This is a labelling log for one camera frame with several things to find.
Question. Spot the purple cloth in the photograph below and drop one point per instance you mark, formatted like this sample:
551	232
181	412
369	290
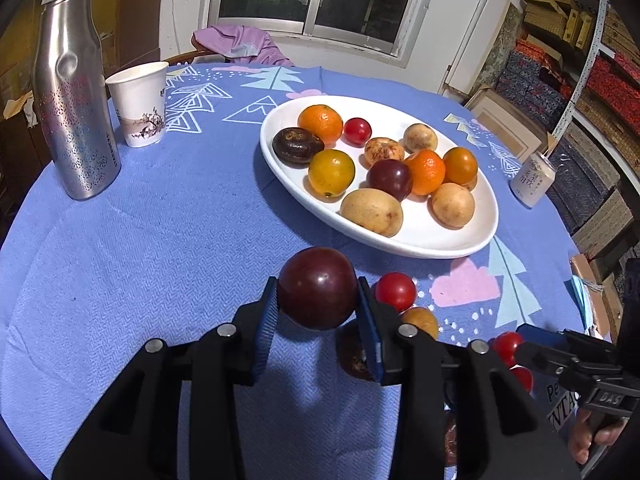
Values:
241	44

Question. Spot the dark mangosteen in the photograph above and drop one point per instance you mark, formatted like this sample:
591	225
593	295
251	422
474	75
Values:
350	352
451	452
296	146

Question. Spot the silver metal bottle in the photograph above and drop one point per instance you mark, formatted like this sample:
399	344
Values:
70	99

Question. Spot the white paper cup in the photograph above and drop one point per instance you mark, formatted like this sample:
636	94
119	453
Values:
138	95

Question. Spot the small orange mandarin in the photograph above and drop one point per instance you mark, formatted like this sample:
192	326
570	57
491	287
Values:
322	121

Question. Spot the yellow-green tomato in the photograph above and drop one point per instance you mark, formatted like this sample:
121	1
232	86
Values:
330	173

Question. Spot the small red cherry tomato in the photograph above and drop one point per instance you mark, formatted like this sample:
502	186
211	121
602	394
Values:
357	132

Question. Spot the orange round fruit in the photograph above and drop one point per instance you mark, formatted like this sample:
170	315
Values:
461	167

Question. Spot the storage shelf with boxes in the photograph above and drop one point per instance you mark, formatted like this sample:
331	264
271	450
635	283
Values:
573	67

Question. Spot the blue patterned tablecloth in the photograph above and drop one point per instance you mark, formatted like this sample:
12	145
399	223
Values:
194	225

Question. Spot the white oval plate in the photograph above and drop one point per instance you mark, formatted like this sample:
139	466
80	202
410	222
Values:
421	235

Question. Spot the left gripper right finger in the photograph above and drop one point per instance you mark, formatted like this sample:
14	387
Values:
501	432

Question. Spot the small yellow-brown fruit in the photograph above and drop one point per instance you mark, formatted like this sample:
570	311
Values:
422	318

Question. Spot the speckled brown passion fruit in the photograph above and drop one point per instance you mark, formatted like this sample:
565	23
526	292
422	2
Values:
380	148

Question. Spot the tan oblong fruit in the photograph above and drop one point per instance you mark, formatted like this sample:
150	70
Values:
373	210

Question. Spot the tan round fruit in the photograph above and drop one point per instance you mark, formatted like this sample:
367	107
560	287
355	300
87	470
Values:
418	137

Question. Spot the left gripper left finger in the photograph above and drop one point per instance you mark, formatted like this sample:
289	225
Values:
132	431

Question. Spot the cardboard box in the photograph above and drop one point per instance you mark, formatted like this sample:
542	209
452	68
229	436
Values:
520	134

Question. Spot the person's right hand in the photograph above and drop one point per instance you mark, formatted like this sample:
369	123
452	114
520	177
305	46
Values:
582	436

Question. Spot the window with metal frame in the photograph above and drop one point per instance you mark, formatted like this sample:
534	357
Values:
385	28

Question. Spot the wooden glass cabinet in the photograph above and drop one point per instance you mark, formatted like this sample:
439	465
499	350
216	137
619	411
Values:
129	31

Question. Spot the dark red plum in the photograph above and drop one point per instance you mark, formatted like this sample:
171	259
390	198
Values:
391	177
317	288

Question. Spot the wooden chair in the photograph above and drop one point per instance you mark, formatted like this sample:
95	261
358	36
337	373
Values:
198	55

